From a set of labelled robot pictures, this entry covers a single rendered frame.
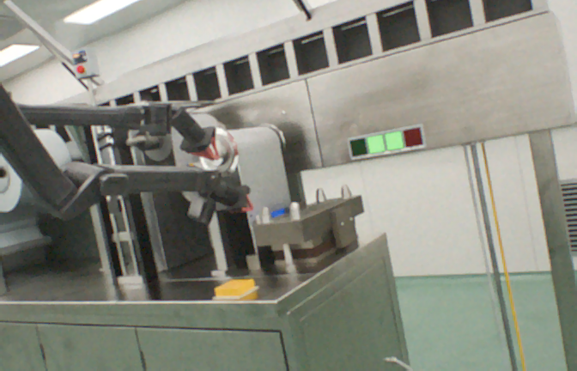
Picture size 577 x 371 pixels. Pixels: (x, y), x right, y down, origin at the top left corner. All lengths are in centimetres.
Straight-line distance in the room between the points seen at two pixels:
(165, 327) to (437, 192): 292
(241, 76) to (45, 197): 117
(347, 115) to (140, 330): 89
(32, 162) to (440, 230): 350
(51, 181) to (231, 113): 107
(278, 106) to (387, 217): 256
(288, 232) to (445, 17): 79
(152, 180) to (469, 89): 90
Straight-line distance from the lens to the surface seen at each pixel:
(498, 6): 164
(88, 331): 174
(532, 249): 403
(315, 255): 146
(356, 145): 167
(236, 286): 127
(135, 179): 112
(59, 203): 98
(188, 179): 127
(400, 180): 414
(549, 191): 171
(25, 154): 92
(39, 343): 199
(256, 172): 158
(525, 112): 154
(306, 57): 184
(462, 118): 157
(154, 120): 135
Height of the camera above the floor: 122
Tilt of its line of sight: 3 degrees down
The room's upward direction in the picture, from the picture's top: 11 degrees counter-clockwise
